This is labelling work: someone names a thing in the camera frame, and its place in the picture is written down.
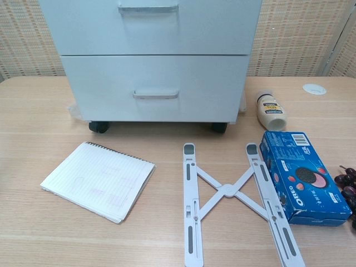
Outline white tall bottom cabinet drawer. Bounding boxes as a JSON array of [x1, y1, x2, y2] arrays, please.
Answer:
[[60, 55, 250, 122]]

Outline woven folding screen panel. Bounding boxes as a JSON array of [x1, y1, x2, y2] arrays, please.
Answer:
[[324, 0, 356, 77]]

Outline white folding laptop stand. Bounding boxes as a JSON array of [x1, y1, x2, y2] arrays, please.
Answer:
[[182, 142, 303, 267]]

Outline blue Oreo cookie box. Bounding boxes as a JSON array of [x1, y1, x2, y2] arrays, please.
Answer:
[[259, 130, 353, 226]]

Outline white three-drawer cabinet body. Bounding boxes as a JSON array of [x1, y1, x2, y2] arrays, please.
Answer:
[[38, 0, 261, 125]]

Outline white spiral notebook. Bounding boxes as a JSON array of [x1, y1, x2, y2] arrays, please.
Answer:
[[40, 141, 156, 224]]

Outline white desk cable grommet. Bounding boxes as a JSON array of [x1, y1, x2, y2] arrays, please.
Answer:
[[302, 83, 327, 96]]

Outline beige drink bottle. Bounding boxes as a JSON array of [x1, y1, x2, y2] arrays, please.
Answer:
[[255, 88, 289, 131]]

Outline black castor wheel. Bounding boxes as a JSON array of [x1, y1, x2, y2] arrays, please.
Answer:
[[88, 121, 110, 135], [211, 122, 229, 133]]

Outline dark red grape bunch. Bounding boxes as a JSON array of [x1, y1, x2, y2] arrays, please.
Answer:
[[333, 165, 356, 208]]

